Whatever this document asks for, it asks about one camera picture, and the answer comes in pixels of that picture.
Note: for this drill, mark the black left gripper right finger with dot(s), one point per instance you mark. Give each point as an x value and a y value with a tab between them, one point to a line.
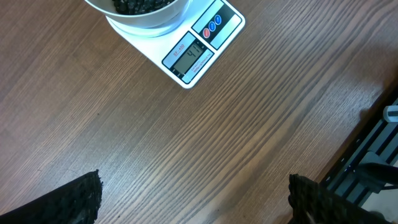
311	203

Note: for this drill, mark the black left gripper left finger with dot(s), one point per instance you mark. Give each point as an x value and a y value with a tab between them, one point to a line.
75	202

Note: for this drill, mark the white digital kitchen scale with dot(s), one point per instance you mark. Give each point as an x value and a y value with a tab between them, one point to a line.
188	45

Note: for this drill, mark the white bowl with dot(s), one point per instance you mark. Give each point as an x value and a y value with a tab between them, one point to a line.
147	20

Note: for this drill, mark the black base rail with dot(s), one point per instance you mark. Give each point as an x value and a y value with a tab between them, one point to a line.
367	166

